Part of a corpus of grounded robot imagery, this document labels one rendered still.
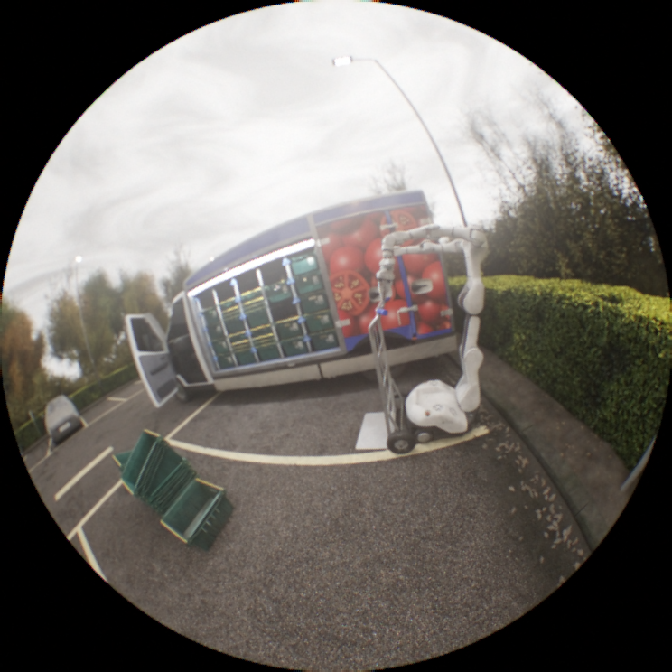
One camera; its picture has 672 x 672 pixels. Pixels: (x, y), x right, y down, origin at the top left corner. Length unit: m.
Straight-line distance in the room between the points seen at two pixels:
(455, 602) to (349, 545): 0.78
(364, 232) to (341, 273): 0.58
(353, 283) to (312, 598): 2.87
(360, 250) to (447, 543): 2.79
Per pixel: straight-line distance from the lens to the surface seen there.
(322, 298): 2.67
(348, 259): 2.46
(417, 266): 2.54
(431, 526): 1.50
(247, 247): 2.95
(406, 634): 1.43
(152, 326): 4.57
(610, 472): 2.03
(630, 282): 4.03
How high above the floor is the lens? 1.41
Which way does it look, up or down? 13 degrees down
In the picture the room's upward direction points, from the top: 14 degrees counter-clockwise
